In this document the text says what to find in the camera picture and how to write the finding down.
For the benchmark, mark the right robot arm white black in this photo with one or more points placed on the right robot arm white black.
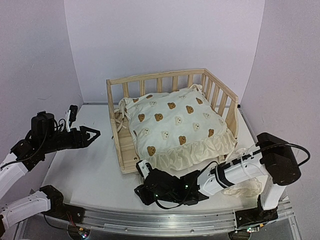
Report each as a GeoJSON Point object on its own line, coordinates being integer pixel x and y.
{"type": "Point", "coordinates": [270, 156]}

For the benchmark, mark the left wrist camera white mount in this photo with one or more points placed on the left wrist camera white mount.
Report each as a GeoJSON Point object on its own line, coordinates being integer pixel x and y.
{"type": "Point", "coordinates": [70, 117]}

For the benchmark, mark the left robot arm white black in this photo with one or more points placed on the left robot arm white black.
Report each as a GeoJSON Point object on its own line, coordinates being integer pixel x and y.
{"type": "Point", "coordinates": [19, 210]}

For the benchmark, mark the bear print cream cushion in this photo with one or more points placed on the bear print cream cushion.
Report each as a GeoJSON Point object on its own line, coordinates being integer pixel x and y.
{"type": "Point", "coordinates": [174, 131]}

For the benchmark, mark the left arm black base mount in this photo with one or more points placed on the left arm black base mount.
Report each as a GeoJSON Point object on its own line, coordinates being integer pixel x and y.
{"type": "Point", "coordinates": [60, 210]}

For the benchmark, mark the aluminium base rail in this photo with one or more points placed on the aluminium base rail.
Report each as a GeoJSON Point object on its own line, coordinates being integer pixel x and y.
{"type": "Point", "coordinates": [120, 215]}

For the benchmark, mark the small bear print pillow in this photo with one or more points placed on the small bear print pillow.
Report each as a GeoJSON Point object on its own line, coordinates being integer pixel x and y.
{"type": "Point", "coordinates": [248, 188]}

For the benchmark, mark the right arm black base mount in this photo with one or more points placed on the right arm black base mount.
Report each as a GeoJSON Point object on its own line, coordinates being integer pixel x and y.
{"type": "Point", "coordinates": [254, 217]}

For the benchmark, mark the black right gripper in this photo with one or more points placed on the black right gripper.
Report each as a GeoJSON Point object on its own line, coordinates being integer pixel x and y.
{"type": "Point", "coordinates": [144, 195]}

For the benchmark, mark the wooden pet bed frame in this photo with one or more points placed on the wooden pet bed frame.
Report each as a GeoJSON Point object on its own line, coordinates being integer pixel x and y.
{"type": "Point", "coordinates": [215, 91]}

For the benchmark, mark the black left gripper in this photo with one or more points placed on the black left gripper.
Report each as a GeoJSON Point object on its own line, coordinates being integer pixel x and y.
{"type": "Point", "coordinates": [82, 142]}

